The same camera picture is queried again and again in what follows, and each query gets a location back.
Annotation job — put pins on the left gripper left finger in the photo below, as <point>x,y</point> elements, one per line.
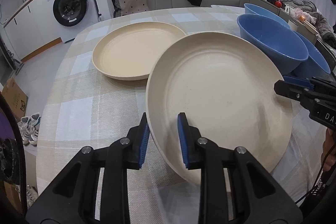
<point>92,187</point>

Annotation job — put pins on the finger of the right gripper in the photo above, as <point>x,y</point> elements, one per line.
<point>294,92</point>
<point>297,81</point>

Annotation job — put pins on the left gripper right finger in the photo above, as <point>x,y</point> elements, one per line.
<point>235,187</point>

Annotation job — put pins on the blue bowl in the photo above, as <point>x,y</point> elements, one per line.
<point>254,9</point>
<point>314,66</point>
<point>282,45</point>

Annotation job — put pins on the blue bowl front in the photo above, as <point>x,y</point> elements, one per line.
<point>282,45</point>

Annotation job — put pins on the cream plate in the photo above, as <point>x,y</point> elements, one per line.
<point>130,52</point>
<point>224,85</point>

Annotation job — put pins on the blue bowl back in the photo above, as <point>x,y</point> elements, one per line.
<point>254,9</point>

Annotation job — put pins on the grey blanket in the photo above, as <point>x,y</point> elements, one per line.
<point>309,11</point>

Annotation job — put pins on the red apple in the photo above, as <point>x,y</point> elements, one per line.
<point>278,4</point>

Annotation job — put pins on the white sneaker right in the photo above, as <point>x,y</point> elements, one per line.
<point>33,129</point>

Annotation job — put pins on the white sneaker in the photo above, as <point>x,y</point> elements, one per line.
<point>23,124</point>
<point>33,129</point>

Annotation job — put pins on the white sneaker left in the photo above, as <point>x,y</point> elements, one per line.
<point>23,124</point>

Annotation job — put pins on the cardboard box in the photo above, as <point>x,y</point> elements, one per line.
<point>15,98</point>

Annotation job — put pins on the white kitchen cabinet counter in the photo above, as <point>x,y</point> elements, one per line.
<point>31,27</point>

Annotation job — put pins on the white washing machine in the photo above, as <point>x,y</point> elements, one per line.
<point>71,17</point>

